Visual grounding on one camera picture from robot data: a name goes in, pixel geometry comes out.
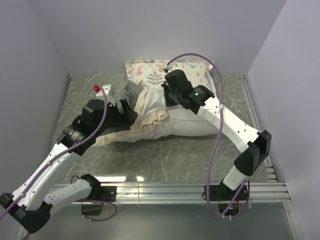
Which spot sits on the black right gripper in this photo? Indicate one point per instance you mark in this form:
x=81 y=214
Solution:
x=169 y=102

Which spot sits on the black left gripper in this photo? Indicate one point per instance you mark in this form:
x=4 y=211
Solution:
x=123 y=119

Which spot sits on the white pillow with cream ruffle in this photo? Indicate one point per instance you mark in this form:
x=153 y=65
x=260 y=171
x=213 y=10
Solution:
x=151 y=123

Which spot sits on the plain white pillow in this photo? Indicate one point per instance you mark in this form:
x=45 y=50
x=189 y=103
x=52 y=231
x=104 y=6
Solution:
x=182 y=122

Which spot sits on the grey quilted plush pillowcase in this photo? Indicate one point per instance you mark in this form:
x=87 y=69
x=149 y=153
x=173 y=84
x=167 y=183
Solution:
x=130 y=92

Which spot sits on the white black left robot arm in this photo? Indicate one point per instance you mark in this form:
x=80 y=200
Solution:
x=32 y=204

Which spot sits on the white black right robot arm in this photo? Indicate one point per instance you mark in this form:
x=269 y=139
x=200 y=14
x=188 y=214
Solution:
x=254 y=146

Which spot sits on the animal print patterned pillow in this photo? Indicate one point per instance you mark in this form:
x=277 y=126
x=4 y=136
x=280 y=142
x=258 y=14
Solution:
x=150 y=73

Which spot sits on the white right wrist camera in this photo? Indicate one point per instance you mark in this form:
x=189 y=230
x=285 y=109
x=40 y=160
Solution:
x=169 y=67

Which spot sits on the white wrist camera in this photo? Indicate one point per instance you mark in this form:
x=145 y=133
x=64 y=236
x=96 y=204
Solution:
x=107 y=90
x=169 y=67

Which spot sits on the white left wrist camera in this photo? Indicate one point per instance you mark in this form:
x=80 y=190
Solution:
x=107 y=90

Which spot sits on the aluminium right side rail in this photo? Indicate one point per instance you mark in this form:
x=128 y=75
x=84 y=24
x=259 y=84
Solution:
x=267 y=162

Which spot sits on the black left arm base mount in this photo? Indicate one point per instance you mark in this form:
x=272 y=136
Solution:
x=92 y=205

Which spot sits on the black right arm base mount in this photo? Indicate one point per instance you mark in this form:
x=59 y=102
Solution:
x=237 y=200

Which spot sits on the aluminium front rail frame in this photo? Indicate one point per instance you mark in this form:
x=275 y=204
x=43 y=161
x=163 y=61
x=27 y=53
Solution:
x=177 y=211

